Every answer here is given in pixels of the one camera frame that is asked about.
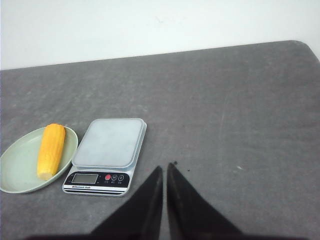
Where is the silver digital kitchen scale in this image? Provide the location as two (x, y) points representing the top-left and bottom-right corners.
(62, 118), (147, 197)

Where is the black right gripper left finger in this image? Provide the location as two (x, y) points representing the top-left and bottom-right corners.
(90, 166), (163, 240)

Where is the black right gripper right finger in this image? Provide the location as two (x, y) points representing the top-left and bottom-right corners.
(166, 163), (244, 240)

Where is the yellow corn cob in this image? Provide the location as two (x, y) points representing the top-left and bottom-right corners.
(36, 123), (66, 181)

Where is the light green plate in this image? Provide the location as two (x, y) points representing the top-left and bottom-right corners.
(0, 126), (78, 194)

